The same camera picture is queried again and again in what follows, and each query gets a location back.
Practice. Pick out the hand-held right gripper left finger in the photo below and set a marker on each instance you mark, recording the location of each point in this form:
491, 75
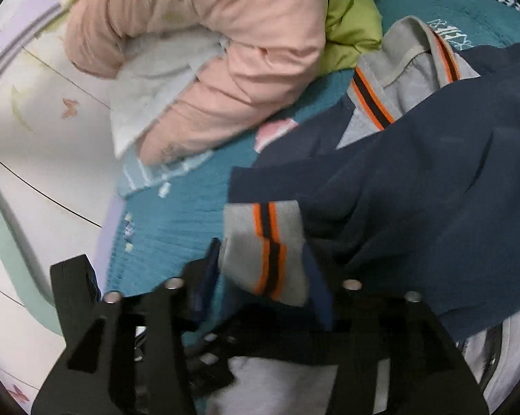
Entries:
213, 268

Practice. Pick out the white fleece cloth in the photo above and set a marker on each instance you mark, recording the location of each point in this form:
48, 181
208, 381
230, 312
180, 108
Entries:
156, 82

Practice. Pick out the grey cloth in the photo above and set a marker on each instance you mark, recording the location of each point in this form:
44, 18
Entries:
277, 384

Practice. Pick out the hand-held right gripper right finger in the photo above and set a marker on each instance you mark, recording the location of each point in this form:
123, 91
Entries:
321, 296

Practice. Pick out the navy grey striped sweatshirt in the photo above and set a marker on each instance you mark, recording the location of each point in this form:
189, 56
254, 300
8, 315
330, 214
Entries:
415, 181

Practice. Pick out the teal printed blanket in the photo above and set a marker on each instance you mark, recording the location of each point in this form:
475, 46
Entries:
177, 224

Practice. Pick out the white grey garment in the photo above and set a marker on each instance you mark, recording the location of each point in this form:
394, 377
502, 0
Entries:
497, 354

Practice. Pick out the white butterfly print bedsheet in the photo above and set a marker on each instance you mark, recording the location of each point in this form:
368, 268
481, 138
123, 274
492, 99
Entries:
48, 160

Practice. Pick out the pink padded jacket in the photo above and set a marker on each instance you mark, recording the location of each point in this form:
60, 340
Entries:
251, 52

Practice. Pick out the green padded jacket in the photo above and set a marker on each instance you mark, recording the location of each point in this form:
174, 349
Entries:
350, 21

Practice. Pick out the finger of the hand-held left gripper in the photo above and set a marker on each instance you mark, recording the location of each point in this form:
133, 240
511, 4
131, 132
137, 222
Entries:
74, 281

